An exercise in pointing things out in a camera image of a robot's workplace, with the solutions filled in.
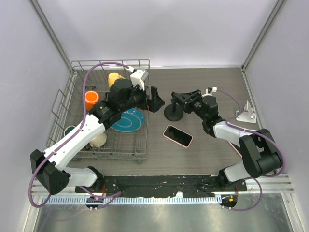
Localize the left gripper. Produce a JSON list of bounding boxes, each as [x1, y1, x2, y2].
[[120, 81, 165, 113]]

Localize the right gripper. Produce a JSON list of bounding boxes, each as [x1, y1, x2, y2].
[[174, 89, 207, 121]]

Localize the black phone stand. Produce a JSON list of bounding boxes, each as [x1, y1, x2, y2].
[[164, 98, 184, 121]]

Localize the pink phone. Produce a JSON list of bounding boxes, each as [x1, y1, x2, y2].
[[228, 142, 242, 158], [163, 125, 193, 148]]

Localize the white phone stand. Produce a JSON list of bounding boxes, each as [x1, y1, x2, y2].
[[236, 100, 257, 124]]

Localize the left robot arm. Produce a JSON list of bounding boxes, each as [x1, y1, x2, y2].
[[30, 79, 165, 195]]

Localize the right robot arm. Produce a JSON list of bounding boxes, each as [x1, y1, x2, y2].
[[171, 88, 285, 191]]

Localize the blue plate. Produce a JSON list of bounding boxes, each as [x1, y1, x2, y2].
[[111, 109, 145, 132]]

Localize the yellow mug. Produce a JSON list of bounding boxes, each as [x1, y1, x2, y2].
[[108, 72, 124, 89]]

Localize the orange mug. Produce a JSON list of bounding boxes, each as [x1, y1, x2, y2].
[[85, 91, 100, 111]]

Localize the cream mug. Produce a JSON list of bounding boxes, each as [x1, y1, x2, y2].
[[84, 132, 107, 151]]

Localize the dark teal mug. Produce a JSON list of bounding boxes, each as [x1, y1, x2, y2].
[[63, 125, 76, 137]]

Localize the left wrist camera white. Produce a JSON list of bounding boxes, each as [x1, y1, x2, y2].
[[126, 66, 149, 91]]

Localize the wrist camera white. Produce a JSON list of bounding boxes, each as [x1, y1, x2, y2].
[[204, 87, 217, 96], [126, 66, 149, 91]]

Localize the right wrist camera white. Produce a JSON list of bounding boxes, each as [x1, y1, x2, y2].
[[204, 87, 217, 96]]

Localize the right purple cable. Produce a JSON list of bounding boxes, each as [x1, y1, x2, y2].
[[217, 88, 287, 178]]

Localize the purple cable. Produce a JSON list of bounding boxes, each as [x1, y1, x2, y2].
[[28, 61, 131, 208], [217, 88, 287, 178]]

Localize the wire dish rack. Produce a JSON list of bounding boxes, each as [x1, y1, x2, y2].
[[45, 60, 149, 162]]

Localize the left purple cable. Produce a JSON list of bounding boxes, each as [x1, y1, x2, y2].
[[28, 61, 131, 208]]

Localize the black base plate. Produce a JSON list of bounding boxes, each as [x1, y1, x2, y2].
[[86, 175, 247, 198]]

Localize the slotted cable duct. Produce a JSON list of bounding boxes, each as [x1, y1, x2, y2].
[[47, 194, 222, 206]]

